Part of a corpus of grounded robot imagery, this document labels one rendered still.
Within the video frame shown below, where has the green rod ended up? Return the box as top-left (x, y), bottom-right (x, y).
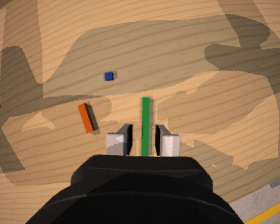
top-left (141, 97), bottom-right (150, 156)

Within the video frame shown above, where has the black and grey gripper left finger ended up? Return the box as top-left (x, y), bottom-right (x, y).
top-left (106, 124), bottom-right (133, 156)

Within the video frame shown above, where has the small blue cube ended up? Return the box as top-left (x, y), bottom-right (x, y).
top-left (105, 72), bottom-right (114, 81)

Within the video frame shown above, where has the orange rod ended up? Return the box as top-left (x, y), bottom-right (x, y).
top-left (78, 103), bottom-right (95, 133)

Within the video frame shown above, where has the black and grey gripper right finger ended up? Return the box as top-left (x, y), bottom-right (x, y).
top-left (155, 124), bottom-right (181, 157)

